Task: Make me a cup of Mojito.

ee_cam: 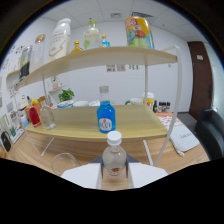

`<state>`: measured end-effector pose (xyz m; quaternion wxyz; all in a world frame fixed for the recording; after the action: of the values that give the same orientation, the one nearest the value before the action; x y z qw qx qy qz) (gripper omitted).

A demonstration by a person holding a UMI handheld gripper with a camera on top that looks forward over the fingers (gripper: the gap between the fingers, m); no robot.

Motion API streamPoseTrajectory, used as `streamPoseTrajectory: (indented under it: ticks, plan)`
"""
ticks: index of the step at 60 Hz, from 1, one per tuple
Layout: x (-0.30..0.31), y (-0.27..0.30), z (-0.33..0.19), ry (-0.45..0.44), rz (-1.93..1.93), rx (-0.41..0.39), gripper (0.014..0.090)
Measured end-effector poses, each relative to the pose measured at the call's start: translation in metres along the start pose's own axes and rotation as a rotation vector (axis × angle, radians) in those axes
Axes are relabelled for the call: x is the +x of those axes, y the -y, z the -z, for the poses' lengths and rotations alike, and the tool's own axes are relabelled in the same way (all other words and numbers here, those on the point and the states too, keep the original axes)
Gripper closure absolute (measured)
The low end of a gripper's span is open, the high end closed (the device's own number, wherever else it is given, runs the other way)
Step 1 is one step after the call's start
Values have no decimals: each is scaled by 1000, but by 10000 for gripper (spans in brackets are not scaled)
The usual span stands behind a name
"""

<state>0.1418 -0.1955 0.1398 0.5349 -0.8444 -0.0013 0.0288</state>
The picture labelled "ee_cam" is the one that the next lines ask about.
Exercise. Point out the green potted plant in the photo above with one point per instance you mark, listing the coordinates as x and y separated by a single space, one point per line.
66 95

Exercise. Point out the black pouch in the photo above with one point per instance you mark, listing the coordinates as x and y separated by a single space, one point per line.
5 141

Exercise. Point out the white yellow condiment bottle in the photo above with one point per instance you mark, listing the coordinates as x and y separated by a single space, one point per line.
148 100

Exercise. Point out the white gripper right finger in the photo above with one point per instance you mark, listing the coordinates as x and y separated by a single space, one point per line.
146 174

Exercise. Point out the small yellow bottle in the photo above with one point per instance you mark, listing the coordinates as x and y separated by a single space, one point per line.
76 47

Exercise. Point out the small dark bottles set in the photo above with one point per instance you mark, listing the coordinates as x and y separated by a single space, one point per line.
162 106

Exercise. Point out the orange pot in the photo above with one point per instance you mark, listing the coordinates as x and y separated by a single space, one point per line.
36 106

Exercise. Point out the black armchair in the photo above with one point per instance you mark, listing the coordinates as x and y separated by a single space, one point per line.
211 133

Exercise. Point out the blue rimmed bowl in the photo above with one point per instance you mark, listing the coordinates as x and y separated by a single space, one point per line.
65 104

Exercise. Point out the clear bottle with cork lid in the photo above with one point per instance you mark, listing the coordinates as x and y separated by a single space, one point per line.
39 53

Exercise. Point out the dark brown door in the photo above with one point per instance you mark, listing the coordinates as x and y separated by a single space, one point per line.
200 80

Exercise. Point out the clear bottle with green label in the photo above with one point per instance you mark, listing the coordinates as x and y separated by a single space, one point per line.
92 35

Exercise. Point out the blue liquid bottle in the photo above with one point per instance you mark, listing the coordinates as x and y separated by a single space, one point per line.
106 116

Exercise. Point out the two-tier wooden shelf rack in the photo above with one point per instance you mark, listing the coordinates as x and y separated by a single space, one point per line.
100 125

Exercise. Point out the wooden wall shelf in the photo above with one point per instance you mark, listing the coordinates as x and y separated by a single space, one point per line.
12 73

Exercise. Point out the large white bottle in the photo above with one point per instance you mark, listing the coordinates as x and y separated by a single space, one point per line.
60 40

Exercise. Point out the yellow printed drink can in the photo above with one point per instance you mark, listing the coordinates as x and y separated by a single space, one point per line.
139 33

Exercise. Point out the white cloth mat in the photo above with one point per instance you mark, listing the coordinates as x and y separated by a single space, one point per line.
181 133

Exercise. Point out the clear bottle with orange cap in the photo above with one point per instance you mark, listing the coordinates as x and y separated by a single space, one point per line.
47 116

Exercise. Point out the small red liquid bottle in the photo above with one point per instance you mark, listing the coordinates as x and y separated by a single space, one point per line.
34 116

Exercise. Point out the clear glass tumbler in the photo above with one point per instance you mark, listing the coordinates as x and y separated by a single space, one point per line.
63 163

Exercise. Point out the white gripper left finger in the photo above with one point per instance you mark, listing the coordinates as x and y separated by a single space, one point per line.
85 175

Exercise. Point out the clear bottle with white cap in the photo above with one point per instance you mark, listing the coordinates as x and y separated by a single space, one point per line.
114 158

